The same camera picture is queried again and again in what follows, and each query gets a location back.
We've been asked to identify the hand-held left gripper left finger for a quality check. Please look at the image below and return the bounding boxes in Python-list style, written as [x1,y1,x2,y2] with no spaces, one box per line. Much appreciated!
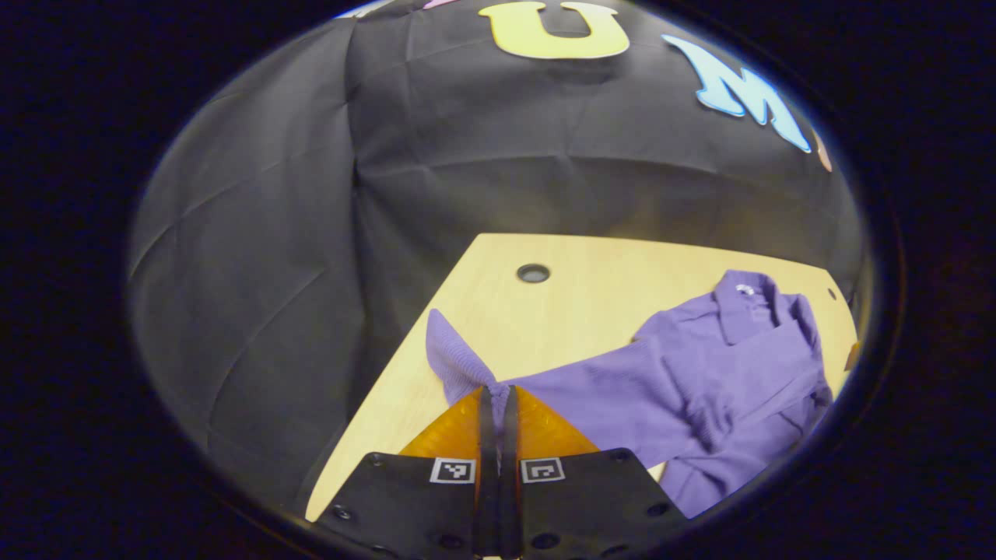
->
[315,385,500,560]

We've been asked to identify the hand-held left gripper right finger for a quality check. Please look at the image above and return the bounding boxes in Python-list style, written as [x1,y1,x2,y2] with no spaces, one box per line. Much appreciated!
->
[502,385,687,560]

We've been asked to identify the purple button shirt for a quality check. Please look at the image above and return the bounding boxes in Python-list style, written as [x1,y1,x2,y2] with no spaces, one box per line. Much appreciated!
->
[425,269,835,520]

